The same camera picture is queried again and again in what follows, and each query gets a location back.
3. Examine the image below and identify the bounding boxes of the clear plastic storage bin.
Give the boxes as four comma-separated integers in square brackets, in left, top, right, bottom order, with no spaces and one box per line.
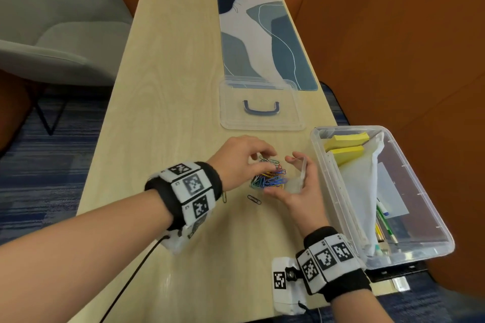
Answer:
[310,125,455,271]

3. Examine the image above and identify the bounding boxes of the white perforated paper sheets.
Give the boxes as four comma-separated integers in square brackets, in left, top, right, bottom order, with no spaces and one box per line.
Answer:
[339,131,385,255]

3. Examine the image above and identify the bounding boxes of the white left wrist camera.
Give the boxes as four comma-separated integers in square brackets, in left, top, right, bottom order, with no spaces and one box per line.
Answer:
[159,217,207,255]

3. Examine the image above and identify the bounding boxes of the black right camera cable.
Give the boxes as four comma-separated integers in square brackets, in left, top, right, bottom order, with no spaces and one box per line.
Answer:
[297,300,323,323]

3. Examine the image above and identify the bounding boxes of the blue patterned desk mat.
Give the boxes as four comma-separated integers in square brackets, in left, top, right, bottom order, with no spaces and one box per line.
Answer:
[215,0,319,92]

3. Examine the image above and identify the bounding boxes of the pile of coloured paper clips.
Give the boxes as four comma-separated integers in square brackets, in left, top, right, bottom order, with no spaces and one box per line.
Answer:
[221,156,287,206]

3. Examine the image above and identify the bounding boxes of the black wristband with markers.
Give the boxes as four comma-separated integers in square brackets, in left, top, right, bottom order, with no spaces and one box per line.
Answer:
[295,226,372,303]
[144,161,223,231]

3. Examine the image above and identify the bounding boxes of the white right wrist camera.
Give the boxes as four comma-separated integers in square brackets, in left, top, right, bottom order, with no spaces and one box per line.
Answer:
[271,256,308,316]

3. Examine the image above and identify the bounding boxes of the black left camera cable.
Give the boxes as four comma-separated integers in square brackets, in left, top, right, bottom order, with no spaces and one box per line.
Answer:
[99,235,171,323]

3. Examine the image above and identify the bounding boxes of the yellow sticky note pad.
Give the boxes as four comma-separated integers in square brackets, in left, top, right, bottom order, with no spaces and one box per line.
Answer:
[328,144,365,167]
[324,132,370,150]

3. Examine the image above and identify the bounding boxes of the white card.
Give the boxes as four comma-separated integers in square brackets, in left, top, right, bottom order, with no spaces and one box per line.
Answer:
[377,161,410,218]

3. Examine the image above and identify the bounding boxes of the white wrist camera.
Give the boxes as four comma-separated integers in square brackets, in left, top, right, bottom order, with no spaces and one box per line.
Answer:
[271,256,308,316]
[159,217,207,255]

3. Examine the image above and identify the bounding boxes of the black right wristband with markers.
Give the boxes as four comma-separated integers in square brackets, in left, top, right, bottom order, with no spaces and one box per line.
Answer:
[295,226,372,303]

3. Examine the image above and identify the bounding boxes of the black left wristband with markers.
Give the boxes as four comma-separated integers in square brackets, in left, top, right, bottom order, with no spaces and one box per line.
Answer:
[144,161,223,231]

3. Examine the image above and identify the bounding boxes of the clear lid with blue handle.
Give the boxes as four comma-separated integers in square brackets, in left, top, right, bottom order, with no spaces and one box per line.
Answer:
[219,78,306,132]

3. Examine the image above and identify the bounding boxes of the person's left forearm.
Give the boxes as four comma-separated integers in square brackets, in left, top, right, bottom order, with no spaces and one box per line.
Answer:
[0,189,173,323]

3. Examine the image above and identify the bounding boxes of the person's right hand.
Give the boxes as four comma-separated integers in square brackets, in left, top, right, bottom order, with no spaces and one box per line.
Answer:
[263,151,330,238]

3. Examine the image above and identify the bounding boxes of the black camera cable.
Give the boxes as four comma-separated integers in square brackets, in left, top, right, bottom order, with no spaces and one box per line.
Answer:
[99,235,171,323]
[297,300,323,323]

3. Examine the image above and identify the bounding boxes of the grey upholstered armchair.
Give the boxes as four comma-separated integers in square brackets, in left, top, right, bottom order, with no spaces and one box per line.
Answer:
[0,0,133,136]

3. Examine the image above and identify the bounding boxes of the person's left hand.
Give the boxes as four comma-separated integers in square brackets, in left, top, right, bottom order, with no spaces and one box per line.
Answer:
[206,135,278,193]

